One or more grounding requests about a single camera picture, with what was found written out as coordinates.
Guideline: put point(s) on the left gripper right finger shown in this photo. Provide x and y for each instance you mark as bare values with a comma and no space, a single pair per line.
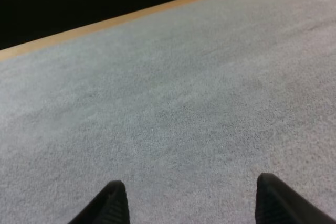
281,203

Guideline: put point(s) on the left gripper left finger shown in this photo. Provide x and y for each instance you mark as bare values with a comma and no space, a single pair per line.
110,205

